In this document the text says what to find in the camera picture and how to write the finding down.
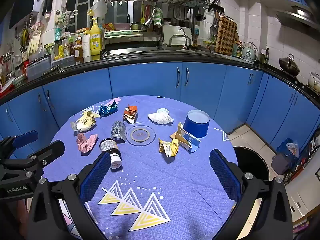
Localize grey bin blue bag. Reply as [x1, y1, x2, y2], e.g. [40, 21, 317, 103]
[271, 138, 300, 175]

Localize white plastic scoop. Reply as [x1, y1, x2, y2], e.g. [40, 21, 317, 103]
[87, 0, 108, 18]

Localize pale green kettle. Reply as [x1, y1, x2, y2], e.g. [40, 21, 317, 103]
[240, 41, 258, 62]

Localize crumpled pink paper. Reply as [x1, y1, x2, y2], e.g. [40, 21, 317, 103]
[76, 133, 99, 153]

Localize crumpled cream yellow carton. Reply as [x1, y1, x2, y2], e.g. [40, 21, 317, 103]
[71, 110, 100, 133]

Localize round clear glass dish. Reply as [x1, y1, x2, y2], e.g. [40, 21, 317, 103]
[126, 122, 157, 146]

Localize hanging slotted ladle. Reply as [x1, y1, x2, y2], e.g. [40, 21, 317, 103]
[209, 12, 218, 39]

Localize chrome kitchen faucet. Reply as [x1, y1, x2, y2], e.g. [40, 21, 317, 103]
[142, 7, 165, 50]

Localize checkered wooden cutting board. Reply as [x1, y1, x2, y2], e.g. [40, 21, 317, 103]
[214, 15, 239, 55]

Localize torn carton silver lining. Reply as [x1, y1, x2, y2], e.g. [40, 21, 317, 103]
[170, 122, 201, 153]

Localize steel range hood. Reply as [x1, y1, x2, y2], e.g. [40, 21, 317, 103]
[276, 5, 320, 30]

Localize kitchen window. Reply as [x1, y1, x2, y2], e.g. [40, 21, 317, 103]
[64, 0, 190, 43]

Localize crumpled white tissue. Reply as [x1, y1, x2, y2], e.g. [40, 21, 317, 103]
[147, 112, 174, 125]

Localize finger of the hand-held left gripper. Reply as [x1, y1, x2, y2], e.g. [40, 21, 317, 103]
[0, 130, 39, 159]
[0, 140, 66, 180]

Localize green striped cloth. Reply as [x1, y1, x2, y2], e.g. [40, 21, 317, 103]
[152, 9, 163, 27]

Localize yellow detergent bottle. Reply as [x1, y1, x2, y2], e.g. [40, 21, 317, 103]
[89, 19, 103, 56]

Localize crumpled orange white carton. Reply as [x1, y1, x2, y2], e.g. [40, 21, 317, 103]
[122, 104, 139, 124]

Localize white appliance black label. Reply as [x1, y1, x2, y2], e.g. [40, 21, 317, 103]
[285, 162, 320, 222]

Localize dark wok with lid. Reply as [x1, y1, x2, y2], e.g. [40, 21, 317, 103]
[279, 54, 300, 77]

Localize person's left forearm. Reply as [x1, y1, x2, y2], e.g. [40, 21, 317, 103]
[5, 199, 30, 239]

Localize brown bottle white cap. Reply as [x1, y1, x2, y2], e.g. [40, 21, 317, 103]
[99, 138, 122, 170]

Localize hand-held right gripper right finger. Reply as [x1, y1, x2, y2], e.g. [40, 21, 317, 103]
[209, 149, 294, 240]

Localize pale green tray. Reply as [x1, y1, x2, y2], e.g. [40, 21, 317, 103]
[104, 30, 133, 39]

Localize blue foil snack bag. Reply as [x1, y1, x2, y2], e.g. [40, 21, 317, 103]
[99, 100, 118, 117]

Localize black wall-mounted holder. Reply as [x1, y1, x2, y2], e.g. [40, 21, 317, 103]
[42, 0, 55, 16]

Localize white cylindrical container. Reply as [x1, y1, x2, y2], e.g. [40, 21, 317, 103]
[81, 34, 91, 57]

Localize white ceramic pot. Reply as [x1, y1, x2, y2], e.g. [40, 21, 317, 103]
[307, 72, 320, 90]

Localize clear plastic storage box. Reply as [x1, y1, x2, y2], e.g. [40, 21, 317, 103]
[26, 55, 52, 82]

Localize blue cylindrical container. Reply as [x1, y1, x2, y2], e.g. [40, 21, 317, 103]
[184, 109, 210, 138]

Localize cluster of condiment bottles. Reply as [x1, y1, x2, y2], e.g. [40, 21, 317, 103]
[45, 34, 84, 60]

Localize blue base cabinets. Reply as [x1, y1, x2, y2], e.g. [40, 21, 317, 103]
[0, 61, 320, 160]

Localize crumpled bright yellow carton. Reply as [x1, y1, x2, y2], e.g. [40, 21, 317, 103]
[158, 138, 180, 157]

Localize black round trash bin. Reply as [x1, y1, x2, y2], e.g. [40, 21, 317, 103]
[232, 146, 270, 183]

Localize pink yellow rubber glove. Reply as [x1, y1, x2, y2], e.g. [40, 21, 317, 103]
[27, 22, 45, 55]

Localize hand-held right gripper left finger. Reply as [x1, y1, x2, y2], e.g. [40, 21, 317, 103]
[26, 151, 112, 240]

